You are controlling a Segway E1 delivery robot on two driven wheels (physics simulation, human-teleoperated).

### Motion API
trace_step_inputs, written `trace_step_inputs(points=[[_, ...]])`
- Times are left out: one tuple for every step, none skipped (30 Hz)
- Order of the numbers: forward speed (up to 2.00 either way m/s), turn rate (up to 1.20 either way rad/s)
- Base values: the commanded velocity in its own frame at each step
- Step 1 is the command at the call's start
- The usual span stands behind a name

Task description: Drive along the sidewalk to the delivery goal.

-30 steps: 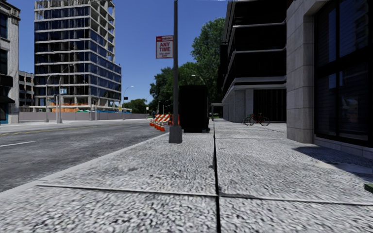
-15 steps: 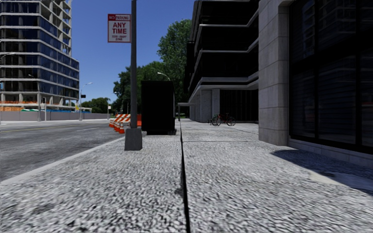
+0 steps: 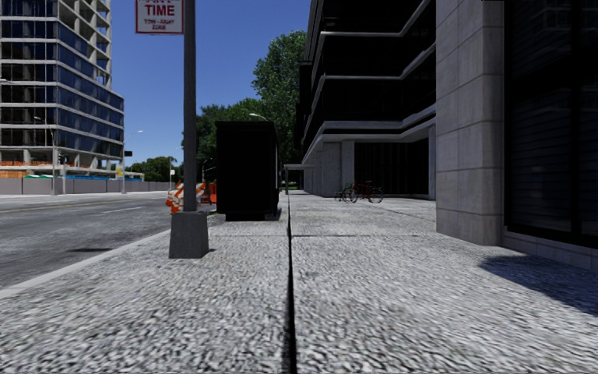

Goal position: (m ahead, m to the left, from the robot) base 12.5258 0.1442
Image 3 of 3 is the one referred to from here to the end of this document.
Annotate trees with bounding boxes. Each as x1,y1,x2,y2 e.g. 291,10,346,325
181,30,308,182
125,156,183,183

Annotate black bus shelter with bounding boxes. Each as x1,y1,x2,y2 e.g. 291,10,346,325
215,121,283,222

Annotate red bicycle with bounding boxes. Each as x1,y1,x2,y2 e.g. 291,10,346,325
340,180,385,204

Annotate pale concrete building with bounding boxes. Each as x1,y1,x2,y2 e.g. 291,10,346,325
283,0,598,272

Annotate glass tower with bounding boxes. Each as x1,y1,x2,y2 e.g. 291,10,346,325
0,0,145,180

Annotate sign on a post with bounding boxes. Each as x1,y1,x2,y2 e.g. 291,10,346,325
135,0,210,260

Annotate grey hoarding wall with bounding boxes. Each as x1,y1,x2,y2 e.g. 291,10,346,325
0,177,171,196

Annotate orange white striped barrier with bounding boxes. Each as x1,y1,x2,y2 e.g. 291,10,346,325
165,179,218,215

